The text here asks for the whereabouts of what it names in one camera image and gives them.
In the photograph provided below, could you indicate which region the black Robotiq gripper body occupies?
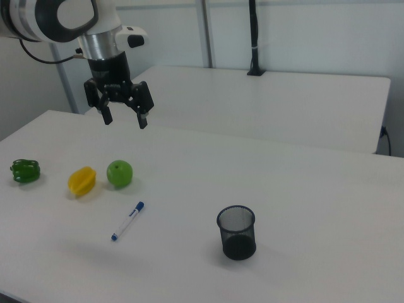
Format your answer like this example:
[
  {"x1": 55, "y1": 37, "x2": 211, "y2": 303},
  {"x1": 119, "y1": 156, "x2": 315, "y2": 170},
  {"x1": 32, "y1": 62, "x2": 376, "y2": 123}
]
[{"x1": 86, "y1": 51, "x2": 133, "y2": 104}]

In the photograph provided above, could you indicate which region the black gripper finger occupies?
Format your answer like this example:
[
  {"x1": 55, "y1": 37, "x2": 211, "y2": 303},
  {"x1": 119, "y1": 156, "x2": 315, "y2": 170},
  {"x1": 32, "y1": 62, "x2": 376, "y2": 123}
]
[
  {"x1": 124, "y1": 81, "x2": 156, "y2": 130},
  {"x1": 83, "y1": 78, "x2": 114, "y2": 126}
]

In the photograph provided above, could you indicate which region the white marker with blue cap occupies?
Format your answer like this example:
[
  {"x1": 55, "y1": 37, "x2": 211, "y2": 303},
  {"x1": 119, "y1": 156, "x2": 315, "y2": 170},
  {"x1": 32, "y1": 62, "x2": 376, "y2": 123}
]
[{"x1": 110, "y1": 201, "x2": 145, "y2": 242}]

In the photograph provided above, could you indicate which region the green toy apple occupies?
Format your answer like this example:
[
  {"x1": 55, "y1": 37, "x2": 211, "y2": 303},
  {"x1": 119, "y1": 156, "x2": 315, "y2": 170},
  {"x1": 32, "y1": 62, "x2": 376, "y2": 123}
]
[{"x1": 106, "y1": 160, "x2": 134, "y2": 187}]

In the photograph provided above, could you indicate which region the yellow toy starfruit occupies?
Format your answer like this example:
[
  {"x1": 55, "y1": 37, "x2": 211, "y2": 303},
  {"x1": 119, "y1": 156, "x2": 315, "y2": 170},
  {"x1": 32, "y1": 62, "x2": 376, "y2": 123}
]
[{"x1": 68, "y1": 166, "x2": 97, "y2": 197}]

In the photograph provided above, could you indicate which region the green toy bell pepper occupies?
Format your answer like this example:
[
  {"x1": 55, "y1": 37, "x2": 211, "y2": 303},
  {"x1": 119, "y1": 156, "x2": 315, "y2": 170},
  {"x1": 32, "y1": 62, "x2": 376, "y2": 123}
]
[{"x1": 9, "y1": 158, "x2": 41, "y2": 184}]

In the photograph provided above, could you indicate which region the white side table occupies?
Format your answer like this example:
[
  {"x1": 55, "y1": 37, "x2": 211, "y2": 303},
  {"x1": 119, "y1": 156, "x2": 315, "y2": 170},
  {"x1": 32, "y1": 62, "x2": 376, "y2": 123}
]
[{"x1": 83, "y1": 65, "x2": 392, "y2": 155}]

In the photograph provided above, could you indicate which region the black mesh pen cup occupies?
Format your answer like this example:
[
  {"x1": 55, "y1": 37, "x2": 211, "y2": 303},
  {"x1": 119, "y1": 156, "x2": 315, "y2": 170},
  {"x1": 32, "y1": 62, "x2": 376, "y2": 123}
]
[{"x1": 216, "y1": 205, "x2": 257, "y2": 261}]

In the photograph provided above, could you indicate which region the grey partition frame post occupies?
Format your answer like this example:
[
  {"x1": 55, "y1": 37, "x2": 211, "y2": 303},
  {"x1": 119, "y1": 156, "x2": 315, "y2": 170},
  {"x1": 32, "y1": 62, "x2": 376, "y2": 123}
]
[
  {"x1": 49, "y1": 42, "x2": 80, "y2": 114},
  {"x1": 194, "y1": 0, "x2": 216, "y2": 69}
]

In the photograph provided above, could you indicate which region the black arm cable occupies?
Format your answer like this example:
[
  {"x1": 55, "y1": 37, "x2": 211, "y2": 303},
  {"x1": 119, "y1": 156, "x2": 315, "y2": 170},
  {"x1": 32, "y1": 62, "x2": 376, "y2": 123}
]
[{"x1": 19, "y1": 37, "x2": 85, "y2": 64}]

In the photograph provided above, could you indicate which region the black camera pole with base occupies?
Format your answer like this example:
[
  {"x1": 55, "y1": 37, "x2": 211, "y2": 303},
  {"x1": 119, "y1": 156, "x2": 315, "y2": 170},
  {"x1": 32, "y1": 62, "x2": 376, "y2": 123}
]
[{"x1": 246, "y1": 0, "x2": 266, "y2": 77}]

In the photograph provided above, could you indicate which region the black cable at table edge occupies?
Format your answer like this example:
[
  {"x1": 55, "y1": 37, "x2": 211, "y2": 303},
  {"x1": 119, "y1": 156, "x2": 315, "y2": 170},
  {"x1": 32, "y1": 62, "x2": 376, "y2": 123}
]
[{"x1": 380, "y1": 125, "x2": 393, "y2": 156}]

